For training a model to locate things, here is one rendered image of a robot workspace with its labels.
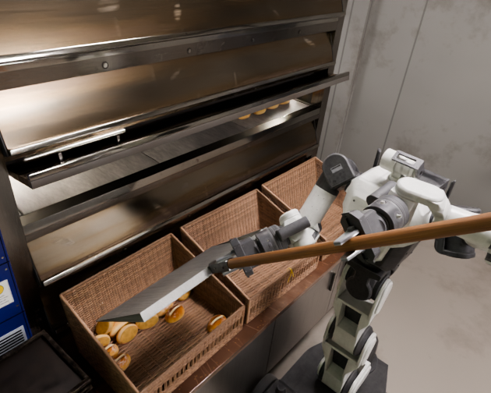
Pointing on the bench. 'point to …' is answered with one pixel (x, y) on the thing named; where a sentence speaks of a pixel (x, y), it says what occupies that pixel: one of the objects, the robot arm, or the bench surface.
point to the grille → (7, 342)
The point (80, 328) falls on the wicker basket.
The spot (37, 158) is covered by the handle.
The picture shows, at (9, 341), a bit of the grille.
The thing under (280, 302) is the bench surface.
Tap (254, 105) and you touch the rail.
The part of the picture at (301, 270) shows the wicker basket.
